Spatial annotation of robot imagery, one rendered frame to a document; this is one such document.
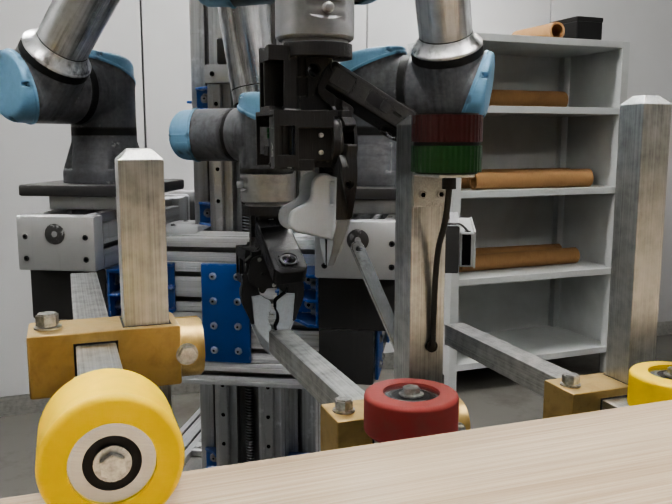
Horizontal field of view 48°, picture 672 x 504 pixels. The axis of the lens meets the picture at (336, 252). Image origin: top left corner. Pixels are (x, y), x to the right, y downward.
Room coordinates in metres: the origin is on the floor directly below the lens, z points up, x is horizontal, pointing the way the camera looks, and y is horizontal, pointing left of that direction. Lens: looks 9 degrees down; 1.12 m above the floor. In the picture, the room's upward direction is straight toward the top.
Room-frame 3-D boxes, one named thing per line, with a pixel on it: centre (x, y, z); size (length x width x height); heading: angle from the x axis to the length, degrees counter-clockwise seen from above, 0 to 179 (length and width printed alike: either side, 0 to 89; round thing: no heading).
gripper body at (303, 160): (0.74, 0.03, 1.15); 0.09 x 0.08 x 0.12; 110
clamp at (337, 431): (0.68, -0.06, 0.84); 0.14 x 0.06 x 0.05; 110
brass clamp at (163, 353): (0.60, 0.18, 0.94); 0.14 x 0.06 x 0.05; 110
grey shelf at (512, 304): (3.56, -0.83, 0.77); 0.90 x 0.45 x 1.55; 112
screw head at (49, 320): (0.58, 0.23, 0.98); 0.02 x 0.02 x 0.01
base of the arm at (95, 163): (1.41, 0.43, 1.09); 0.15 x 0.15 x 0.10
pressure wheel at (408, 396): (0.61, -0.06, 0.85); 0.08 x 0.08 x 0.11
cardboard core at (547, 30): (3.61, -0.93, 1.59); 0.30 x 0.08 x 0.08; 22
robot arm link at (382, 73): (1.34, -0.07, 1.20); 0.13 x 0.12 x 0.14; 69
